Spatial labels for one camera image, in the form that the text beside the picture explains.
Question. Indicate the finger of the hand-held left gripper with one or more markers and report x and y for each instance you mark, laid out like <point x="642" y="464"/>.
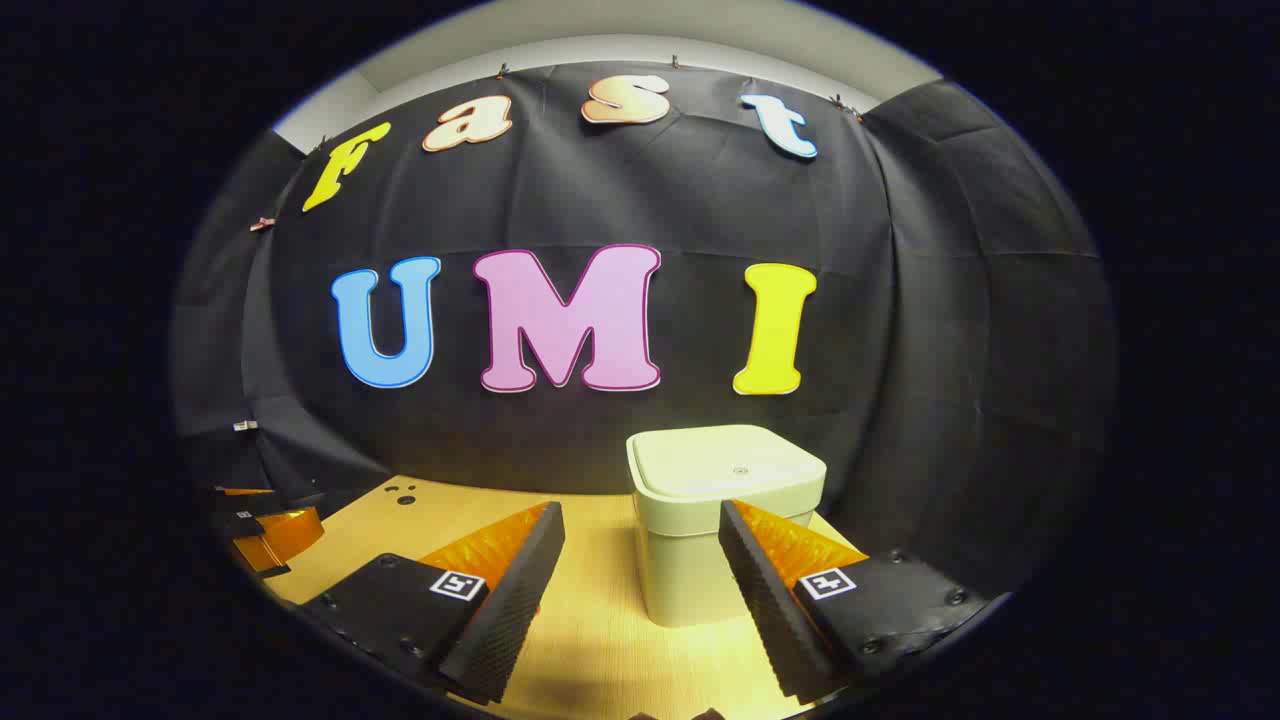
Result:
<point x="258" y="558"/>
<point x="285" y="528"/>

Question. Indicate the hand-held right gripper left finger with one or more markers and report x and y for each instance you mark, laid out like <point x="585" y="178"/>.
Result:
<point x="510" y="610"/>

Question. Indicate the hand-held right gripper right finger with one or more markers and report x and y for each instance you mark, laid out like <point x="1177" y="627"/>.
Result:
<point x="770" y="610"/>

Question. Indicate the pale green desktop garbage bin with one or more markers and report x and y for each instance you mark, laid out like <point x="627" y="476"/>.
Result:
<point x="690" y="560"/>

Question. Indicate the wooden desktop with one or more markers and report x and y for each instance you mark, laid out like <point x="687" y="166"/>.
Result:
<point x="600" y="600"/>

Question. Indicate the black backdrop cloth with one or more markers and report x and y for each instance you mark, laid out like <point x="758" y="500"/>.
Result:
<point x="900" y="300"/>

